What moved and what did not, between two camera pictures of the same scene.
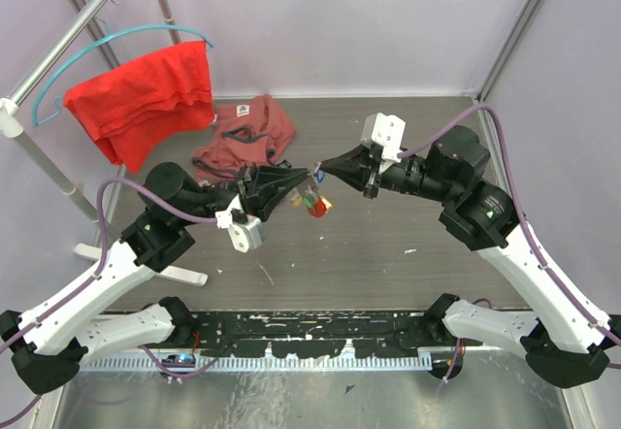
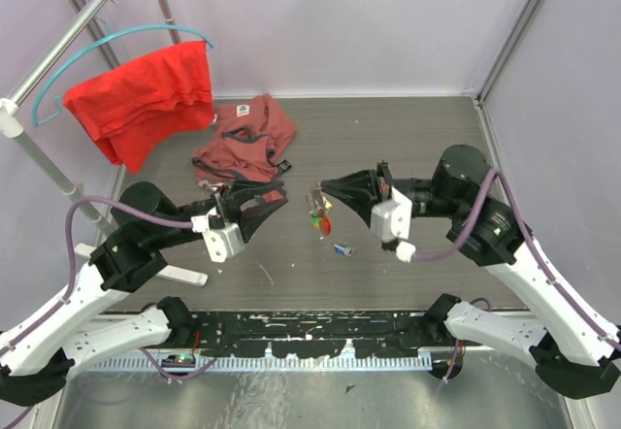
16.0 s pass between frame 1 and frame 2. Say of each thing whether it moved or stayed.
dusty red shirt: stayed
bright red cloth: stayed
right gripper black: moved
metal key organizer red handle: moved
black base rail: stayed
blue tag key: moved
